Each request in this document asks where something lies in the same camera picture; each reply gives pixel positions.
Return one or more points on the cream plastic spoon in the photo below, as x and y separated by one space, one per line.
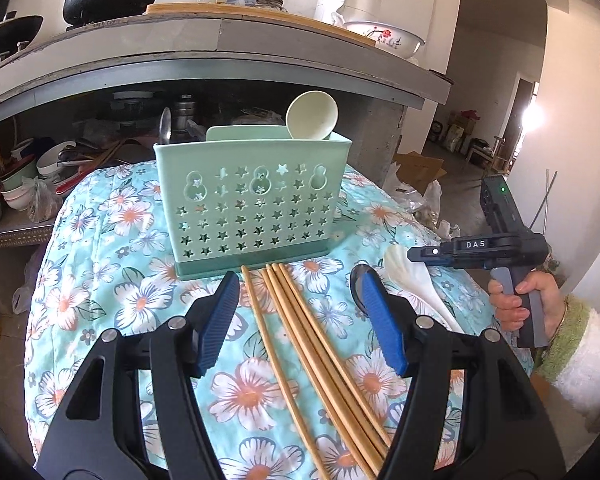
310 115

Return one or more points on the cardboard box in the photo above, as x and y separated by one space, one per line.
420 172

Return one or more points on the wooden chair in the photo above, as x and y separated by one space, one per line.
485 152

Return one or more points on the wooden cutting board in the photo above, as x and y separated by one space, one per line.
260 14

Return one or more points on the black wok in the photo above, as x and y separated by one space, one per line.
10 30

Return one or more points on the floral quilted blanket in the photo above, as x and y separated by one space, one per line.
130 285

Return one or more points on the green plastic utensil holder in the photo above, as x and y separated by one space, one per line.
230 210

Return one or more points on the metal spoon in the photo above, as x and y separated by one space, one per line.
358 280
166 125

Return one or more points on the metal shelf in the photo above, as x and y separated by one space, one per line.
15 230

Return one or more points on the stacked steel containers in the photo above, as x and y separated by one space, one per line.
186 112

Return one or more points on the floral enamel basin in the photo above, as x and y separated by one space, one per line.
390 40

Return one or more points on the pile of bowls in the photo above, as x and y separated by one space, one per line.
25 180

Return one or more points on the person's right forearm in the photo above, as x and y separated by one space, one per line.
585 355

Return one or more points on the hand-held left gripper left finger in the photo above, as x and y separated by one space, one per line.
220 320

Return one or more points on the wooden chopstick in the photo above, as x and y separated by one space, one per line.
310 360
342 360
322 360
280 360
333 360

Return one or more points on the thin metal rods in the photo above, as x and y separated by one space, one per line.
547 200

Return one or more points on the glass pickle jar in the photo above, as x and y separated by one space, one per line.
271 3

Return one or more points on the clear plastic bag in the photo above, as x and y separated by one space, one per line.
337 17

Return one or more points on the blue white packet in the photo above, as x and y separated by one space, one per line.
240 0

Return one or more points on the white plastic spoon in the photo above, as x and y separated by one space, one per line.
405 270

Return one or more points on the grey concrete counter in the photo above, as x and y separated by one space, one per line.
180 55

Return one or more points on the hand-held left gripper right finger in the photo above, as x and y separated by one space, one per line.
385 325

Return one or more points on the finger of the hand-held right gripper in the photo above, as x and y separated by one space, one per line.
430 252

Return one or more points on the person's right hand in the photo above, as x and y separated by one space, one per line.
510 305

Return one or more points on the pile of plastic bags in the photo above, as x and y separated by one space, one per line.
425 210

